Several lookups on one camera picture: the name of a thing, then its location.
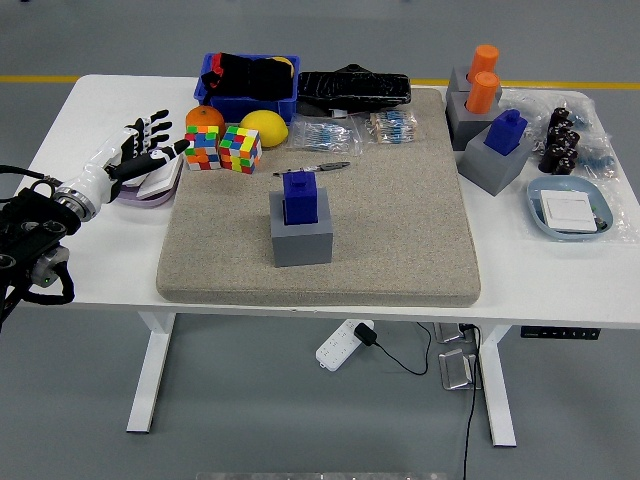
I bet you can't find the grey seal holder block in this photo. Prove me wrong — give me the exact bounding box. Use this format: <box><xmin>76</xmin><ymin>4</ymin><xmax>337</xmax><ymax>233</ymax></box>
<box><xmin>445</xmin><ymin>90</ymin><xmax>504</xmax><ymax>151</ymax></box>
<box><xmin>269</xmin><ymin>188</ymin><xmax>334</xmax><ymax>268</ymax></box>
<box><xmin>446</xmin><ymin>65</ymin><xmax>504</xmax><ymax>96</ymax></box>
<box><xmin>458</xmin><ymin>127</ymin><xmax>535</xmax><ymax>197</ymax></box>

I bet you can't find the black adapter cable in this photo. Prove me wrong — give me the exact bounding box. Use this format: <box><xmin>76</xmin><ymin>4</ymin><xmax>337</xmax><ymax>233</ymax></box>
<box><xmin>372</xmin><ymin>322</ymin><xmax>432</xmax><ymax>376</ymax></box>

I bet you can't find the white table leg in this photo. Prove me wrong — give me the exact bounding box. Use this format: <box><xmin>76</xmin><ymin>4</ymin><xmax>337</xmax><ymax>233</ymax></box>
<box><xmin>126</xmin><ymin>310</ymin><xmax>177</xmax><ymax>434</ymax></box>
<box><xmin>474</xmin><ymin>324</ymin><xmax>517</xmax><ymax>448</ymax></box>

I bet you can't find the light blue tray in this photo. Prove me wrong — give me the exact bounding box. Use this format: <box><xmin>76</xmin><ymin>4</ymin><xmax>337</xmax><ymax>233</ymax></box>
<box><xmin>526</xmin><ymin>175</ymin><xmax>615</xmax><ymax>243</ymax></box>

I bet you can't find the metal floor box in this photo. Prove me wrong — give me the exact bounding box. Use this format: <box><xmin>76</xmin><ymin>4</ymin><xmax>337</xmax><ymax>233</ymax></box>
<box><xmin>437</xmin><ymin>348</ymin><xmax>482</xmax><ymax>391</ymax></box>
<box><xmin>433</xmin><ymin>322</ymin><xmax>476</xmax><ymax>345</ymax></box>

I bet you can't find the purple tray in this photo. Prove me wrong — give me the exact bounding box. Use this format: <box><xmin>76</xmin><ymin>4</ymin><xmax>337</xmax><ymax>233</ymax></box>
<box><xmin>115</xmin><ymin>144</ymin><xmax>185</xmax><ymax>208</ymax></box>

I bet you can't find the black plastic tray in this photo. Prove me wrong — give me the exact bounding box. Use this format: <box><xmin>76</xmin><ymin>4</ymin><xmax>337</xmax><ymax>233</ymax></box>
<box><xmin>297</xmin><ymin>63</ymin><xmax>413</xmax><ymax>114</ymax></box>

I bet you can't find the bag of taped resistors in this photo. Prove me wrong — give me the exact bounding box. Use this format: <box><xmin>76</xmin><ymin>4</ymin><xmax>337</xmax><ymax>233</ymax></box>
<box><xmin>355</xmin><ymin>109</ymin><xmax>420</xmax><ymax>146</ymax></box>

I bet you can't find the black floor cable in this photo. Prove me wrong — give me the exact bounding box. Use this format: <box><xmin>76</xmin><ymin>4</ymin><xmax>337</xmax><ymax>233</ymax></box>
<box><xmin>460</xmin><ymin>324</ymin><xmax>482</xmax><ymax>480</ymax></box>

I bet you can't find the white switch panel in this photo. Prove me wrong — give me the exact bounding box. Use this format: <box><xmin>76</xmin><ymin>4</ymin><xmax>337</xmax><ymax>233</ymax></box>
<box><xmin>538</xmin><ymin>189</ymin><xmax>601</xmax><ymax>234</ymax></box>
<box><xmin>133</xmin><ymin>154</ymin><xmax>182</xmax><ymax>201</ymax></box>

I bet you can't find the black table control panel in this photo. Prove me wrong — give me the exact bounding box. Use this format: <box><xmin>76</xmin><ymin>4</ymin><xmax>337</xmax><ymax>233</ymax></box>
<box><xmin>520</xmin><ymin>325</ymin><xmax>601</xmax><ymax>340</ymax></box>

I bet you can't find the bag of blue resistors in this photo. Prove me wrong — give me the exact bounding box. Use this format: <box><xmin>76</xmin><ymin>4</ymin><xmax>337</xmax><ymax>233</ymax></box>
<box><xmin>288</xmin><ymin>115</ymin><xmax>364</xmax><ymax>157</ymax></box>

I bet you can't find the yellow lemon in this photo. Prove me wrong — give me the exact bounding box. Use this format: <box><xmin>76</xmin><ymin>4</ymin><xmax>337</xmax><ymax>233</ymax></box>
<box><xmin>239</xmin><ymin>110</ymin><xmax>290</xmax><ymax>149</ymax></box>

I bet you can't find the blue square seal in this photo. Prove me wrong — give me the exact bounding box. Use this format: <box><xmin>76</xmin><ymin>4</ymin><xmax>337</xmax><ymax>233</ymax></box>
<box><xmin>281</xmin><ymin>170</ymin><xmax>320</xmax><ymax>225</ymax></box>
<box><xmin>483</xmin><ymin>108</ymin><xmax>530</xmax><ymax>158</ymax></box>

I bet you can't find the orange cylinder seal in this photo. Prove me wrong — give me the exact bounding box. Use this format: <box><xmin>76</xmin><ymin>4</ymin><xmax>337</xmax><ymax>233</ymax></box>
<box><xmin>465</xmin><ymin>70</ymin><xmax>500</xmax><ymax>115</ymax></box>
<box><xmin>467</xmin><ymin>44</ymin><xmax>501</xmax><ymax>84</ymax></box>

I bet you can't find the blue plastic bin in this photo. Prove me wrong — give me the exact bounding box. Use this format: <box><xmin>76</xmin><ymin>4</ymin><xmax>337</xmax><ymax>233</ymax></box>
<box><xmin>193</xmin><ymin>52</ymin><xmax>302</xmax><ymax>125</ymax></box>

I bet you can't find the multicolour puzzle cube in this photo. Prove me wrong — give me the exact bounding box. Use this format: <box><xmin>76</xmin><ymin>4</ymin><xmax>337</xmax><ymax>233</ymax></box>
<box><xmin>181</xmin><ymin>124</ymin><xmax>222</xmax><ymax>172</ymax></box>
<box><xmin>218</xmin><ymin>125</ymin><xmax>263</xmax><ymax>175</ymax></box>

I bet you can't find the grey-brown mat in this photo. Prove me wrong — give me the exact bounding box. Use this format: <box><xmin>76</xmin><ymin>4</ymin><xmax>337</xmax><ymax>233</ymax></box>
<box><xmin>155</xmin><ymin>87</ymin><xmax>483</xmax><ymax>307</ymax></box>

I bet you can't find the white power strip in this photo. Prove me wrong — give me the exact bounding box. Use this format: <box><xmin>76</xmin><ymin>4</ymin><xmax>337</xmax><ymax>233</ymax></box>
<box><xmin>315</xmin><ymin>319</ymin><xmax>375</xmax><ymax>372</ymax></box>

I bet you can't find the large clear plastic bag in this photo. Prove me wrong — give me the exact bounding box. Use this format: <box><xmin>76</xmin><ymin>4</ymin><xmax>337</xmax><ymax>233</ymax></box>
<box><xmin>519</xmin><ymin>172</ymin><xmax>640</xmax><ymax>246</ymax></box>

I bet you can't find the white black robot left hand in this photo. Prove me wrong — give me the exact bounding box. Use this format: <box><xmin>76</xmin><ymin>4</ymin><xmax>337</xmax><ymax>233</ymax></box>
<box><xmin>59</xmin><ymin>108</ymin><xmax>192</xmax><ymax>207</ymax></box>

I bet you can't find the orange fruit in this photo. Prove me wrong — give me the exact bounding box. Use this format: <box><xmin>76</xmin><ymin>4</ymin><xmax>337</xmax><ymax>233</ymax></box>
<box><xmin>185</xmin><ymin>105</ymin><xmax>227</xmax><ymax>135</ymax></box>

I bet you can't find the black cloth bundle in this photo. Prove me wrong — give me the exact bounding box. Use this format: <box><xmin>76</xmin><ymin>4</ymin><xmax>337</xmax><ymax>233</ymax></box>
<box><xmin>202</xmin><ymin>51</ymin><xmax>295</xmax><ymax>101</ymax></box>

